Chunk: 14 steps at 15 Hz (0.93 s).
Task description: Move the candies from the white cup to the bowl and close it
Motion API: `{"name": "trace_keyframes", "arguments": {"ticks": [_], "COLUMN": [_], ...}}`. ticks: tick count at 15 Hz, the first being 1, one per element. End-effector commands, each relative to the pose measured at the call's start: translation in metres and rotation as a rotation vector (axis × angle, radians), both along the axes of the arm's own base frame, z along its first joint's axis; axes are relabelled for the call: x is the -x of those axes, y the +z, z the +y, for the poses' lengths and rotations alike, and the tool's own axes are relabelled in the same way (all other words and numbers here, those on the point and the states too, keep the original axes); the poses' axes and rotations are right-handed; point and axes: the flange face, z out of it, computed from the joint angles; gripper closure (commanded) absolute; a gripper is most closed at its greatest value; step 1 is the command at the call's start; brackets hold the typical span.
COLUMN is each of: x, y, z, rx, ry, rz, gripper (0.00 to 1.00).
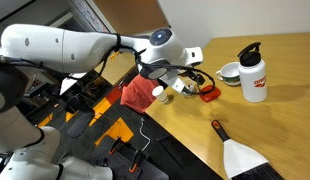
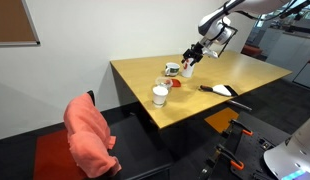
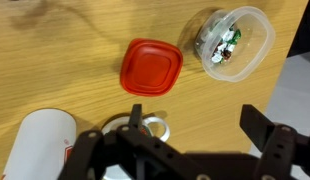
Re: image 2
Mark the white green ceramic mug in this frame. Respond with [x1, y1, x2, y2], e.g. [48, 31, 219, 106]
[164, 62, 181, 77]

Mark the brown cork board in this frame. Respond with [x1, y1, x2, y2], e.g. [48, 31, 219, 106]
[0, 0, 42, 47]

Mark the black chair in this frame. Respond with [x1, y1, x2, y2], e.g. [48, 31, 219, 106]
[86, 89, 174, 180]

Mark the salmon pink towel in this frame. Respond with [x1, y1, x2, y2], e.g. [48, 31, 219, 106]
[63, 92, 123, 178]

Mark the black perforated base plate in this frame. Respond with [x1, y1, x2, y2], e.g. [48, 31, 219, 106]
[208, 111, 293, 180]

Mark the red upholstered bench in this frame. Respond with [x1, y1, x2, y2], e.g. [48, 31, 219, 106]
[240, 44, 263, 58]

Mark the black orange clamp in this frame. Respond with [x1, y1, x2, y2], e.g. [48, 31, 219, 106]
[214, 143, 245, 171]
[228, 118, 254, 138]

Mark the white paper cup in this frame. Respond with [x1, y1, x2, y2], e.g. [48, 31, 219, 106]
[152, 85, 169, 108]

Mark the grey metal bar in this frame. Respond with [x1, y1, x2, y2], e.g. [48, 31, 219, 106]
[226, 99, 253, 113]

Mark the black slanted pole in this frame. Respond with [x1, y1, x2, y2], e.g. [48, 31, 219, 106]
[279, 0, 310, 19]

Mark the white black hand brush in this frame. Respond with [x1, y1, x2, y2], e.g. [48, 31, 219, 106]
[199, 84, 239, 98]

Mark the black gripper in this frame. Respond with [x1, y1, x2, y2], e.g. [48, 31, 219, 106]
[181, 42, 204, 67]

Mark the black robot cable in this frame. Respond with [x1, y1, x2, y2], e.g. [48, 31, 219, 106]
[220, 19, 238, 58]

